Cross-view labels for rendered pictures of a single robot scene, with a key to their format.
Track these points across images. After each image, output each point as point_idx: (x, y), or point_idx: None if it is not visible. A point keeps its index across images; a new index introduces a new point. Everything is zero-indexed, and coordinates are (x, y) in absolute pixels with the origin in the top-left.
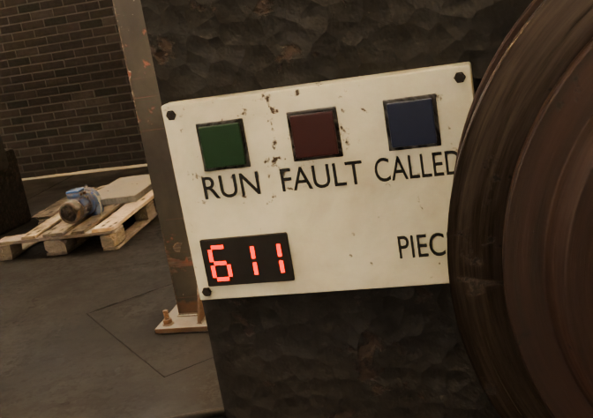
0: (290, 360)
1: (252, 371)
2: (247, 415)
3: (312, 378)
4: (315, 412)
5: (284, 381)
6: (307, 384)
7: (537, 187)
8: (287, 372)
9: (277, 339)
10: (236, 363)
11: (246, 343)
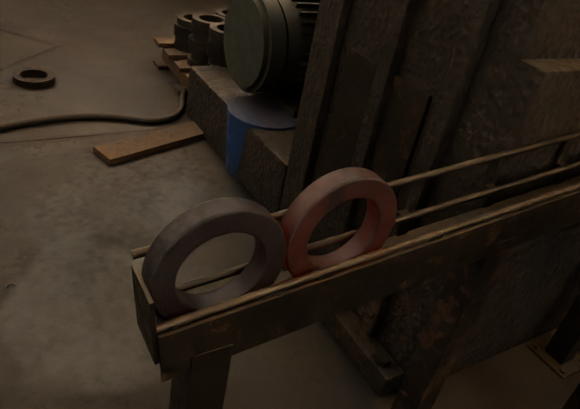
0: None
1: None
2: (543, 27)
3: (576, 6)
4: (567, 26)
5: (567, 7)
6: (573, 9)
7: None
8: (570, 2)
9: None
10: None
11: None
